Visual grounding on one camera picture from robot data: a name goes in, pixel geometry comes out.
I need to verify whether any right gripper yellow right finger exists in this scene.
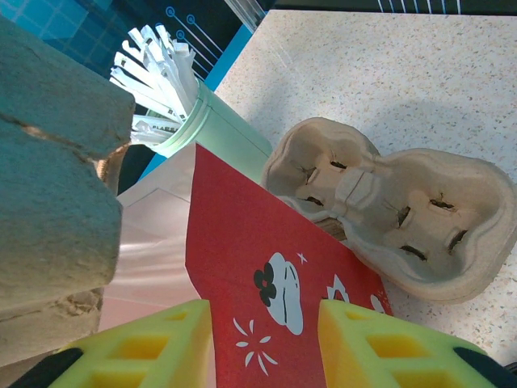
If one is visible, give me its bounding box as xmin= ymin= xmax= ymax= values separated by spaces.
xmin=317 ymin=298 xmax=500 ymax=388

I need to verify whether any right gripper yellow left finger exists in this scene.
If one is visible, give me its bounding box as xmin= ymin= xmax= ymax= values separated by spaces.
xmin=48 ymin=298 xmax=214 ymax=388

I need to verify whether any red white paper bag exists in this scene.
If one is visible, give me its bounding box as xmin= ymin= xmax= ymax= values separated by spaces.
xmin=99 ymin=141 xmax=395 ymax=388

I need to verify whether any beige pulp cup carrier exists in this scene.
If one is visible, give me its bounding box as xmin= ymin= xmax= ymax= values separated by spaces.
xmin=276 ymin=196 xmax=498 ymax=305
xmin=0 ymin=15 xmax=137 ymax=369
xmin=261 ymin=116 xmax=512 ymax=304

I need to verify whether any pale green straw holder cup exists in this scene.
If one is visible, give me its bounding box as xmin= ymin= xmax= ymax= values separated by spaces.
xmin=151 ymin=78 xmax=274 ymax=185

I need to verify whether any aluminium frame post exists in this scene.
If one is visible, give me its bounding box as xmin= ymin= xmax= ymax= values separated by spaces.
xmin=224 ymin=0 xmax=270 ymax=33

